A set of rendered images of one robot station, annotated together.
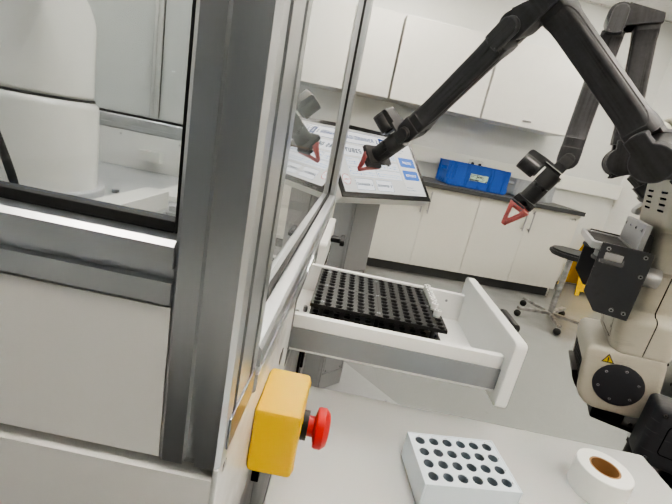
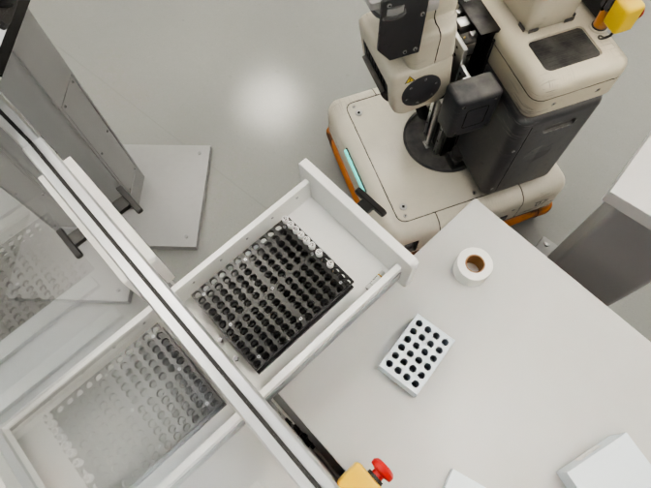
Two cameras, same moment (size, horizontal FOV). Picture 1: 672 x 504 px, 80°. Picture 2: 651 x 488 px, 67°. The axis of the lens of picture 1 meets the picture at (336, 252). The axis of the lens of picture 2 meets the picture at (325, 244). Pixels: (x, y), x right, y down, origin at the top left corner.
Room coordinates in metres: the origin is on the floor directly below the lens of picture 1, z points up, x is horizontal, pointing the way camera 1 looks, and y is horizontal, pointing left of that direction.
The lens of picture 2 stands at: (0.40, 0.02, 1.71)
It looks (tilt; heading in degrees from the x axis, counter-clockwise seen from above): 67 degrees down; 320
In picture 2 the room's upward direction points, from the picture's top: 4 degrees counter-clockwise
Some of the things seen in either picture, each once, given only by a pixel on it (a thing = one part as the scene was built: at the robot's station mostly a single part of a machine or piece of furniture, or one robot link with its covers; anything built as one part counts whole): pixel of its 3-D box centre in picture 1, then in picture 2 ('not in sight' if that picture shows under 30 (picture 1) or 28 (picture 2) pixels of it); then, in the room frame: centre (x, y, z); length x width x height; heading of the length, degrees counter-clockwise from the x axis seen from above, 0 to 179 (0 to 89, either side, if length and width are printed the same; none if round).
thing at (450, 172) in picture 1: (471, 176); not in sight; (4.05, -1.16, 1.01); 0.61 x 0.41 x 0.22; 96
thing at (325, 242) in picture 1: (325, 249); (118, 219); (0.98, 0.03, 0.87); 0.29 x 0.02 x 0.11; 179
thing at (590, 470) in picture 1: (599, 478); (472, 266); (0.46, -0.42, 0.78); 0.07 x 0.07 x 0.04
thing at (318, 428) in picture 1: (315, 427); (380, 472); (0.34, -0.01, 0.88); 0.04 x 0.03 x 0.04; 179
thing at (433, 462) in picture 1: (457, 471); (416, 354); (0.42, -0.21, 0.78); 0.12 x 0.08 x 0.04; 98
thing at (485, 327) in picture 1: (482, 331); (355, 223); (0.67, -0.29, 0.87); 0.29 x 0.02 x 0.11; 179
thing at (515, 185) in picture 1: (528, 189); not in sight; (4.20, -1.80, 0.99); 0.40 x 0.31 x 0.17; 96
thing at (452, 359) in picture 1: (368, 312); (270, 297); (0.67, -0.08, 0.86); 0.40 x 0.26 x 0.06; 89
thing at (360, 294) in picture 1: (373, 311); (274, 293); (0.67, -0.09, 0.87); 0.22 x 0.18 x 0.06; 89
